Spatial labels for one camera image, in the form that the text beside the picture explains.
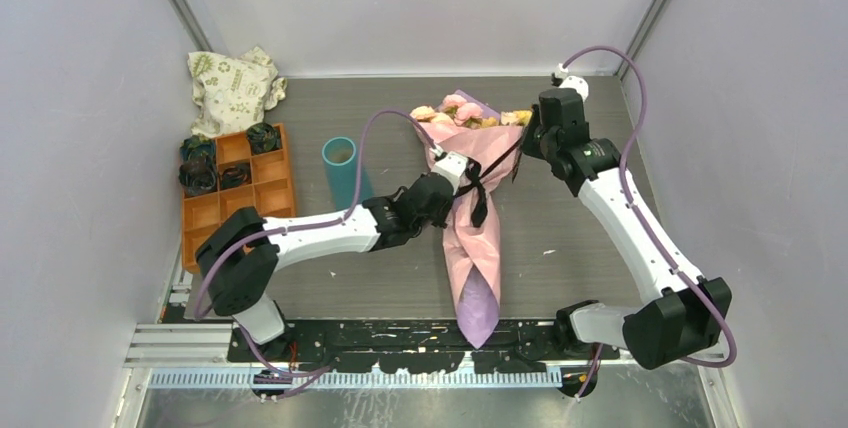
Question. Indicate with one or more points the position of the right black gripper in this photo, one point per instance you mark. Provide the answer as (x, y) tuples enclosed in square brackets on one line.
[(528, 145)]

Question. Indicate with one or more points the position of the cream printed cloth bag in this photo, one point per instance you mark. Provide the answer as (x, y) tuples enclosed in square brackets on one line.
[(233, 93)]

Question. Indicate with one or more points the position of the orange compartment tray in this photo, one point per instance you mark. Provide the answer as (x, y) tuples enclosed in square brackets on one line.
[(270, 189)]

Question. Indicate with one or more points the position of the aluminium rail frame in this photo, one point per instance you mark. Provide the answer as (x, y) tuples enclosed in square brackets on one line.
[(216, 355)]

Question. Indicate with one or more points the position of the teal cylindrical vase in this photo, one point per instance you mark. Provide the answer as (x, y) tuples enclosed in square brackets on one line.
[(340, 158)]

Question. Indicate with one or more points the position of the black ribbon gold lettering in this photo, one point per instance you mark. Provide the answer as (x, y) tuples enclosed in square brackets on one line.
[(478, 175)]

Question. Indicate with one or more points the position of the dark rolled fabric top-right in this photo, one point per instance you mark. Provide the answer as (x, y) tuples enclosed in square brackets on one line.
[(263, 138)]

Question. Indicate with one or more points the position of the pink paper flower bouquet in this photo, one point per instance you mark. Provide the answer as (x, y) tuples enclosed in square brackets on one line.
[(472, 239)]

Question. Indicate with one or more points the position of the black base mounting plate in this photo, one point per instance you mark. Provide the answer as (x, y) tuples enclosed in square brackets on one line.
[(421, 346)]

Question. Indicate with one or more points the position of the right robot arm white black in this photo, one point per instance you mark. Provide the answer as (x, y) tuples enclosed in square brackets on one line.
[(682, 313)]

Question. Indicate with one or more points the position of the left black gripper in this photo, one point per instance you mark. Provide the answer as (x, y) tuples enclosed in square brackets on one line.
[(440, 220)]

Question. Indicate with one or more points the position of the dark rolled fabric middle-left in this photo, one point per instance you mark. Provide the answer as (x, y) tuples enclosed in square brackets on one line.
[(198, 176)]

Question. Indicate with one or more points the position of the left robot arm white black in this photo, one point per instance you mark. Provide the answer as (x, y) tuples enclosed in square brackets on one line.
[(238, 260)]

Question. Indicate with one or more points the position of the dark rolled fabric center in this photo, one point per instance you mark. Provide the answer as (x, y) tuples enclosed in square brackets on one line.
[(235, 175)]

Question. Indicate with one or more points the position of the dark rolled fabric top-left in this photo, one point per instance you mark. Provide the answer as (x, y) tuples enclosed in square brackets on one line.
[(197, 146)]

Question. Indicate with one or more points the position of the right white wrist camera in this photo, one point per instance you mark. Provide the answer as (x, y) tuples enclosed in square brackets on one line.
[(561, 77)]

